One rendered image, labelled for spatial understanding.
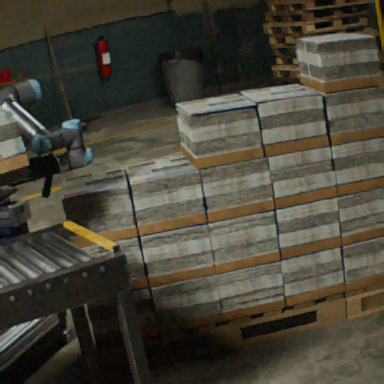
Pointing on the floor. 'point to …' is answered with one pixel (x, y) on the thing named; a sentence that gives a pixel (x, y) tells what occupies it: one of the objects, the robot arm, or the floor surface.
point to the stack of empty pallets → (333, 20)
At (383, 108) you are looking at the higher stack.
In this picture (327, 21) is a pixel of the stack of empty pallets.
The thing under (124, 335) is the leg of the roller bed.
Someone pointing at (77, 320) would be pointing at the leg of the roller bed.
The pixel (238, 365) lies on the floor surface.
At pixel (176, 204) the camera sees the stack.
